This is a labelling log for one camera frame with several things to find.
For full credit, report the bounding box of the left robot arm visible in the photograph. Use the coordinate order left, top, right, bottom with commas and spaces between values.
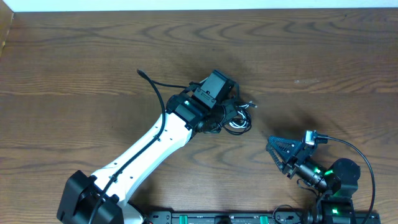
57, 70, 239, 224

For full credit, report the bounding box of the white cable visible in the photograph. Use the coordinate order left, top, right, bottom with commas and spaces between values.
228, 104, 251, 129

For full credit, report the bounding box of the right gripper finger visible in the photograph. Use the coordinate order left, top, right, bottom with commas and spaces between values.
266, 144, 291, 174
268, 136, 303, 156

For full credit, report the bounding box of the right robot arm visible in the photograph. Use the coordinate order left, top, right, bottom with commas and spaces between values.
266, 131, 360, 223

